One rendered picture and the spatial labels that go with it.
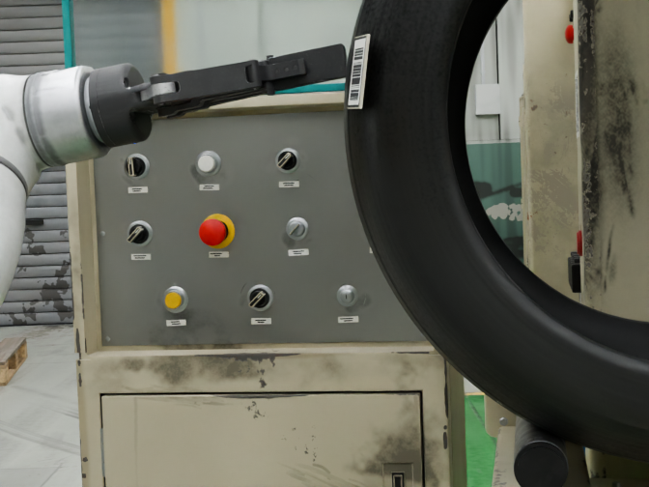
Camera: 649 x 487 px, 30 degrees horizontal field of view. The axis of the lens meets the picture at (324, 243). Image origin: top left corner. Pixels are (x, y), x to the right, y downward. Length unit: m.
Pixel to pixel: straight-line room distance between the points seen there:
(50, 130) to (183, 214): 0.69
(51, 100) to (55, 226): 9.43
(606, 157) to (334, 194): 0.52
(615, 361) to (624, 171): 0.43
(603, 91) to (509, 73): 9.10
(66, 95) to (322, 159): 0.69
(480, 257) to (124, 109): 0.36
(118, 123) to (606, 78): 0.55
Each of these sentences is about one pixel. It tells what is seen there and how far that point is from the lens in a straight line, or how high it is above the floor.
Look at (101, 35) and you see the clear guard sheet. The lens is 1.84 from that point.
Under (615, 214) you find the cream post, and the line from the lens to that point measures 1.37.
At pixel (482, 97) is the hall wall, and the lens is 10.35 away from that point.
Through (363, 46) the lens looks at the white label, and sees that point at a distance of 0.99.
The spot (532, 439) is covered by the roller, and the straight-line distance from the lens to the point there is 1.04.
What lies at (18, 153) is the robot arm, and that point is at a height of 1.18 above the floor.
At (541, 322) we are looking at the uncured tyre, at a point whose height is 1.03.
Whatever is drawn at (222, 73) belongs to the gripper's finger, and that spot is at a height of 1.24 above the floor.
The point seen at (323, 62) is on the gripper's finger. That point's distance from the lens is 1.11.
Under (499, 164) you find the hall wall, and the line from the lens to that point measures 10.35.
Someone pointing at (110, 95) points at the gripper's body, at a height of 1.23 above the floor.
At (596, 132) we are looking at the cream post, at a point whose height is 1.18.
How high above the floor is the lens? 1.14
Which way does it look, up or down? 3 degrees down
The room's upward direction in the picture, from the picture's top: 2 degrees counter-clockwise
